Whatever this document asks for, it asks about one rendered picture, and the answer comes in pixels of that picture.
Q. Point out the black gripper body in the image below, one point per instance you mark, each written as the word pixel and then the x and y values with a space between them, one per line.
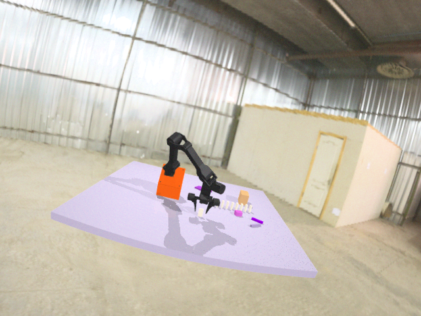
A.
pixel 192 197

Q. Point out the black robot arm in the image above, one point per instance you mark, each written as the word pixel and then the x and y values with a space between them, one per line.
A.
pixel 203 171

